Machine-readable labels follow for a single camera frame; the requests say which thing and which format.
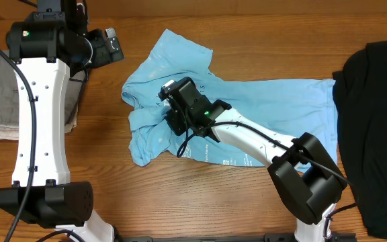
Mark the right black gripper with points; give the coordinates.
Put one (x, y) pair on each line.
(173, 119)

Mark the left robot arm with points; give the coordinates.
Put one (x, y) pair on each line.
(46, 51)

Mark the folded beige cloth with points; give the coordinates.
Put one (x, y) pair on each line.
(12, 132)

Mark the black polo shirt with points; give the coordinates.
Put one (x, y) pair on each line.
(360, 96)

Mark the folded grey trousers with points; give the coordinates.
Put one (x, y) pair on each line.
(9, 98)

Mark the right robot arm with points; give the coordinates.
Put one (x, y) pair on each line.
(306, 178)

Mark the light blue printed t-shirt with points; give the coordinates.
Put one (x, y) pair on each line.
(287, 106)

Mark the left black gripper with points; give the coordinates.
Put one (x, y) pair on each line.
(104, 56)

